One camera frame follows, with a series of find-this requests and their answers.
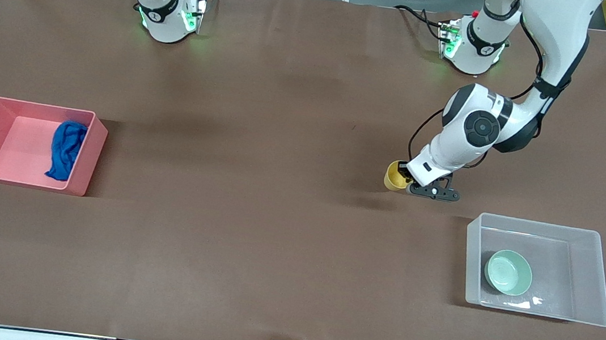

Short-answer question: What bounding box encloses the yellow cup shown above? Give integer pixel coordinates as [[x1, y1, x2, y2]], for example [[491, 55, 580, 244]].
[[382, 158, 416, 194]]

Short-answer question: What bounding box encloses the blue cloth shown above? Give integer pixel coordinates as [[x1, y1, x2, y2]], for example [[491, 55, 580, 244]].
[[44, 118, 89, 184]]

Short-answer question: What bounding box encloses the green bowl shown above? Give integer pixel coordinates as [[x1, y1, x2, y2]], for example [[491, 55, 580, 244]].
[[481, 247, 536, 298]]

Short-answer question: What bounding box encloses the pink plastic bin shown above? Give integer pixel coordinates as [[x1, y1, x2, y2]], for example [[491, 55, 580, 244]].
[[0, 96, 111, 199]]

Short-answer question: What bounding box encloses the silver left base connector plate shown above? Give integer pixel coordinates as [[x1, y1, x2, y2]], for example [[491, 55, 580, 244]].
[[436, 18, 464, 60]]

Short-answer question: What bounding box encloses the silver base connector plate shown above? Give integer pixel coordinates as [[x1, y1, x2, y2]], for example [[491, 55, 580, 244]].
[[179, 0, 209, 35], [436, 18, 464, 60]]

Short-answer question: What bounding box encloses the brown table cover sheet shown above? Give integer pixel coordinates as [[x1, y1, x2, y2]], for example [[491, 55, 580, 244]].
[[0, 0, 606, 340]]

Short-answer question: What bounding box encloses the clear plastic bin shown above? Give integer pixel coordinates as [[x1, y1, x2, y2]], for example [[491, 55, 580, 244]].
[[457, 211, 606, 328]]

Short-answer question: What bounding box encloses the silver right base connector plate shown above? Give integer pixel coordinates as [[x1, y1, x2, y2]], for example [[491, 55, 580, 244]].
[[179, 0, 209, 35]]

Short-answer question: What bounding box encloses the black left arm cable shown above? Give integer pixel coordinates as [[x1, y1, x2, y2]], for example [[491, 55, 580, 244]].
[[406, 2, 555, 177]]

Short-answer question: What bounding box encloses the black left base cable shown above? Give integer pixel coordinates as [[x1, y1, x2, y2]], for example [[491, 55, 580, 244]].
[[391, 4, 447, 41]]

